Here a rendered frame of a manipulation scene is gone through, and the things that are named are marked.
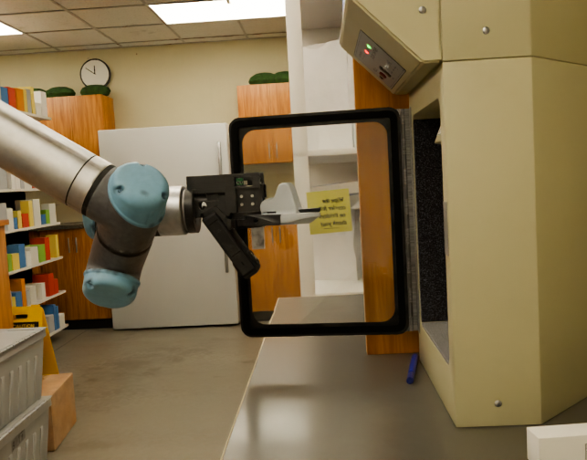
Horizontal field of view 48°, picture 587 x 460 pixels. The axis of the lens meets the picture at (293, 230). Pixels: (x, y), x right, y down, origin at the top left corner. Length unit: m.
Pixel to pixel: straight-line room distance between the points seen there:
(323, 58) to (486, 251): 1.51
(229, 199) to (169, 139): 4.93
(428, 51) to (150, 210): 0.40
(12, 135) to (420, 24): 0.52
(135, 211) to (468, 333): 0.45
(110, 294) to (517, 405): 0.56
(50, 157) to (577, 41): 0.71
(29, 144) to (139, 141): 5.08
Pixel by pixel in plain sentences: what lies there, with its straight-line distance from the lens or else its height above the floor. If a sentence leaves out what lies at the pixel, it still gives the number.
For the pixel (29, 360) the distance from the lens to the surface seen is 3.17.
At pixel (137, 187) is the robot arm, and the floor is 1.28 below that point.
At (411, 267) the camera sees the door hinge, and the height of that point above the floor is 1.11.
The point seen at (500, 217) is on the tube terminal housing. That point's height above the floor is 1.21.
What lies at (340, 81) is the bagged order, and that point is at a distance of 2.24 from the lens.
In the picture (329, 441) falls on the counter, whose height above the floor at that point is 0.94.
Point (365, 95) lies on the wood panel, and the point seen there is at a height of 1.42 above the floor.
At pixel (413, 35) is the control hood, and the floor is 1.45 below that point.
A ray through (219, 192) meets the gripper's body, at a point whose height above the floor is 1.26.
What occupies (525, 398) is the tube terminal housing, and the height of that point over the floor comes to 0.98.
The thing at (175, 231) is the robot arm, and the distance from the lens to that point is 0.99.
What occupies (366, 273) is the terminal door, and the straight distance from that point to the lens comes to 1.17.
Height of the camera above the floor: 1.27
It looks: 4 degrees down
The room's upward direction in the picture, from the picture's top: 3 degrees counter-clockwise
